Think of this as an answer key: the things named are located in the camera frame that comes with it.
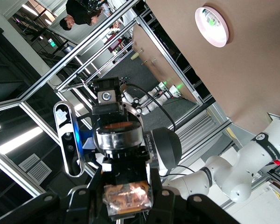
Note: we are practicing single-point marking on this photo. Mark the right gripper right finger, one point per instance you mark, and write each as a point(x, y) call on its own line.
point(157, 186)

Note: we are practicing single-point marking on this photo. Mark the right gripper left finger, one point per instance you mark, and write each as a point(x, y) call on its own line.
point(93, 186)

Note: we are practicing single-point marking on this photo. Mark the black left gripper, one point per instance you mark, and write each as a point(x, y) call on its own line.
point(86, 135)

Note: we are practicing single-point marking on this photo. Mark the orange push-button switch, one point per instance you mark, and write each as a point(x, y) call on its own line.
point(119, 140)

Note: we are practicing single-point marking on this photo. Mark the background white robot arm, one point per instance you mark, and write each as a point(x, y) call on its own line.
point(170, 94)
point(151, 106)

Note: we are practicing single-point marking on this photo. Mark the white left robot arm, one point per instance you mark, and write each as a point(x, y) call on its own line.
point(224, 177)

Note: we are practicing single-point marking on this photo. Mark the brown background table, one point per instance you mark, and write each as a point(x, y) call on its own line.
point(158, 53)

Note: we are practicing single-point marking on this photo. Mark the white ventilation grille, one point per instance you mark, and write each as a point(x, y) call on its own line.
point(35, 168)

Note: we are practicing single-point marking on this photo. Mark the green exit sign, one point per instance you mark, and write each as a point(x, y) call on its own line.
point(51, 42)

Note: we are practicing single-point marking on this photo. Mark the person in black shirt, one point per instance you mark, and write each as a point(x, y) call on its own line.
point(81, 14)

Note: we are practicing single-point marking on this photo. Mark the pale pink plate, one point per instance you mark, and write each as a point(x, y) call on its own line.
point(214, 37)

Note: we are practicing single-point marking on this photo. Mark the aluminium frame beam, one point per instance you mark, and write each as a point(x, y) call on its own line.
point(95, 54)
point(60, 64)

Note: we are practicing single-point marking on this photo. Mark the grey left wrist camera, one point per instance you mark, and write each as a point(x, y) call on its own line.
point(70, 144)

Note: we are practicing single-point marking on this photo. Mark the green push-button switch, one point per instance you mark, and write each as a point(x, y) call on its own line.
point(211, 22)

